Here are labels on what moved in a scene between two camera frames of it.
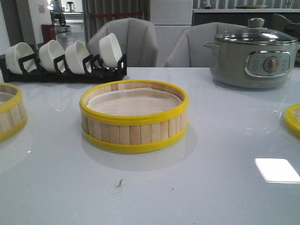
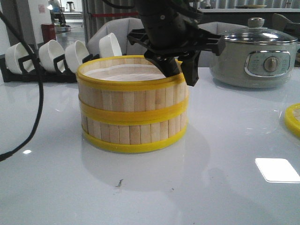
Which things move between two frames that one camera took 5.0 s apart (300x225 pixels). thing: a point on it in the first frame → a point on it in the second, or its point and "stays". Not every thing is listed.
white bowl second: (48, 52) stays
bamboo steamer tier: (133, 116) stays
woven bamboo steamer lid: (292, 119) stays
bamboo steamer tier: (13, 116) → (128, 89)
